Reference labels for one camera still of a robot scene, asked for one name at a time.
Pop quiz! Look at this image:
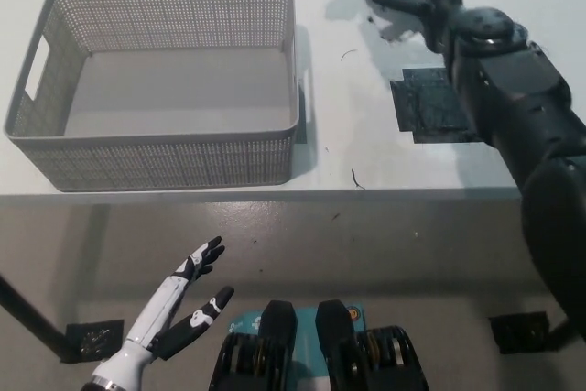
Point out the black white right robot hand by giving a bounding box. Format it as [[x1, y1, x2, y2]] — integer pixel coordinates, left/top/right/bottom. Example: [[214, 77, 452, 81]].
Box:
[[353, 0, 464, 54]]

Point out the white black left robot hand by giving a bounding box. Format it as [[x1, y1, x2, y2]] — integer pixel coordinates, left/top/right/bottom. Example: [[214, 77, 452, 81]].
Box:
[[122, 235, 236, 361]]

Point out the large black tape patch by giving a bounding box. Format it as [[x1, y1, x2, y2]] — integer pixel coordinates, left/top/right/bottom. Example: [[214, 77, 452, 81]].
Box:
[[389, 68, 482, 145]]

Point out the black table leg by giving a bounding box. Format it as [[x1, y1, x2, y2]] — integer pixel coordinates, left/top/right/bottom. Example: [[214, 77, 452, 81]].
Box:
[[0, 274, 77, 360], [547, 312, 581, 351]]

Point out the black teal robot body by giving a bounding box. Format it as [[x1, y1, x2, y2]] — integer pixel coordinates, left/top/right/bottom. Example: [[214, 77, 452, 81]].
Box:
[[208, 299, 429, 391]]

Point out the grey perforated plastic basket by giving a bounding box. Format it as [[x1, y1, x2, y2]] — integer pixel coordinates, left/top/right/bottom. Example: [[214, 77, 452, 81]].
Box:
[[3, 0, 304, 193]]

